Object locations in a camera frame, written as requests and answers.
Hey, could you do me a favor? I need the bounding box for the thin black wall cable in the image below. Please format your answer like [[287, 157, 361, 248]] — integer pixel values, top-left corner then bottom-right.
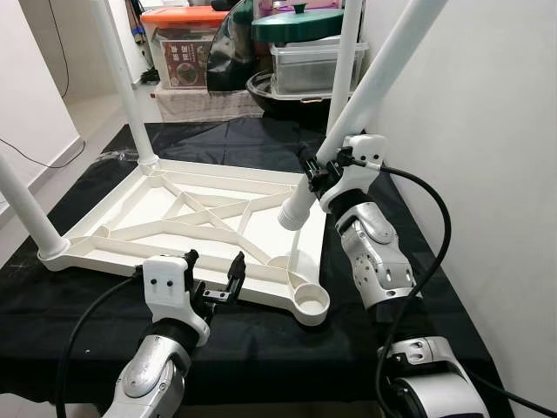
[[0, 135, 88, 171]]

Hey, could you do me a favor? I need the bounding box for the speckled grey right wrist camera mount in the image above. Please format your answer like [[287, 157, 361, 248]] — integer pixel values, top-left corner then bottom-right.
[[318, 133, 388, 212]]

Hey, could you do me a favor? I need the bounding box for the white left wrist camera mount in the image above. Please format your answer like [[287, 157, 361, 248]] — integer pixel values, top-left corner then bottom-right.
[[142, 255, 212, 347]]

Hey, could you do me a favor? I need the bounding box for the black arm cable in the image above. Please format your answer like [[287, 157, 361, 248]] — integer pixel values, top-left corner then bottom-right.
[[474, 381, 549, 418], [54, 266, 149, 418]]

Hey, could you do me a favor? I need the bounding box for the orange box lid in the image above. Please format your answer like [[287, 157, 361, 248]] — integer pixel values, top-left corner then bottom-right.
[[139, 4, 229, 25]]

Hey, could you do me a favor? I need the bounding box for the beige cloth covered bench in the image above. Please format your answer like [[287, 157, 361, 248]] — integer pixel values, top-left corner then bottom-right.
[[152, 87, 266, 121]]

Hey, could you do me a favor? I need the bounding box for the clear plastic storage box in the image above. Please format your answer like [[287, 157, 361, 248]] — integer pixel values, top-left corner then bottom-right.
[[270, 39, 366, 95]]

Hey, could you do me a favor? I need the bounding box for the green pot lid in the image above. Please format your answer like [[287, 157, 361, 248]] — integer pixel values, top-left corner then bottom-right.
[[252, 3, 345, 43]]

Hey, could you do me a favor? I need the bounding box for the red printed cardboard box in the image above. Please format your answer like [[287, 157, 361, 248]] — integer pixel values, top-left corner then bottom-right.
[[152, 22, 214, 90]]

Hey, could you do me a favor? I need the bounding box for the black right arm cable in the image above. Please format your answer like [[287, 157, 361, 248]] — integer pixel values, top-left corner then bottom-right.
[[474, 381, 549, 418]]

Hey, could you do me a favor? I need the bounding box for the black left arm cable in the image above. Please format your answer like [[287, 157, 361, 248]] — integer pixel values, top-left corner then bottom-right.
[[54, 266, 149, 418]]

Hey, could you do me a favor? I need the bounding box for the black wok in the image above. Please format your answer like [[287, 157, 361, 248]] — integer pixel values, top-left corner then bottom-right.
[[246, 70, 349, 118]]

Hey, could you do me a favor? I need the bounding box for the long clear tape strip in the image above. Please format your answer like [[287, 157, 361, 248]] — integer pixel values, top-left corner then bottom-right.
[[100, 148, 140, 166]]

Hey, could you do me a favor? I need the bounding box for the black tablecloth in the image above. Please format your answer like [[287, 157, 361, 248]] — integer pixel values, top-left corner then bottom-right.
[[0, 113, 514, 418]]

